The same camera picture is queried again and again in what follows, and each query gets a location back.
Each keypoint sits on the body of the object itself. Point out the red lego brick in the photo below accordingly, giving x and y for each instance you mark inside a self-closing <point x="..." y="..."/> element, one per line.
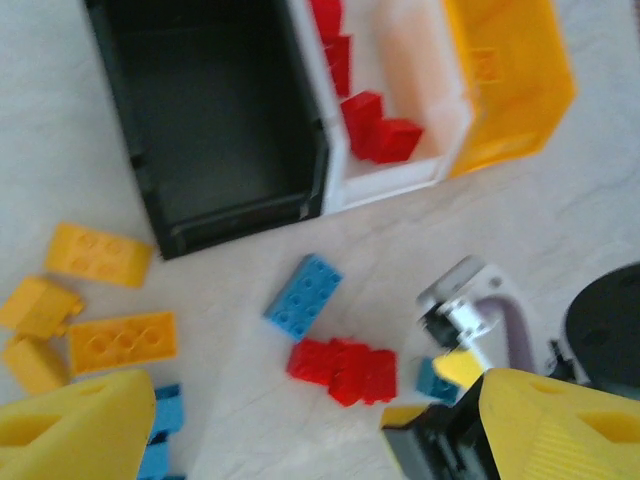
<point x="400" y="142"/>
<point x="350" y="380"/>
<point x="362" y="122"/>
<point x="310" y="360"/>
<point x="340" y="65"/>
<point x="382" y="375"/>
<point x="327" y="15"/>

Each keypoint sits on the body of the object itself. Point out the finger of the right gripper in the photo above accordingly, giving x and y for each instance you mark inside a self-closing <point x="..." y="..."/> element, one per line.
<point x="440" y="445"/>
<point x="457" y="369"/>

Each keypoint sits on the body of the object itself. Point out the small blue lego brick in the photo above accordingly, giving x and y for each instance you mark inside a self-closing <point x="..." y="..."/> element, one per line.
<point x="430" y="382"/>

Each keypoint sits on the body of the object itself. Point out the yellow plastic bin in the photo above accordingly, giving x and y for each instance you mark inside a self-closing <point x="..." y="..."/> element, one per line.
<point x="525" y="100"/>

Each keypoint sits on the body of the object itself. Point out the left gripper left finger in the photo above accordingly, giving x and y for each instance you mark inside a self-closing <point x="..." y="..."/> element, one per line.
<point x="100" y="440"/>

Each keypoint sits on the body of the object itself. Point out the black plastic bin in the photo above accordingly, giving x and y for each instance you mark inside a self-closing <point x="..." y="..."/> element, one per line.
<point x="215" y="100"/>

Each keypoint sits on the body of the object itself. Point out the small yellow lego brick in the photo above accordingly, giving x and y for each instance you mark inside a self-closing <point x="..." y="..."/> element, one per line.
<point x="37" y="305"/>
<point x="32" y="364"/>

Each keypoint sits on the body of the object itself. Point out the white plastic bin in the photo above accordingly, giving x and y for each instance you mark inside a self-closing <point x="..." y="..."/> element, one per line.
<point x="390" y="182"/>

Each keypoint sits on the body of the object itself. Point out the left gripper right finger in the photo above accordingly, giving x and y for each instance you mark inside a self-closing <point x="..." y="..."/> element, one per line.
<point x="540" y="440"/>

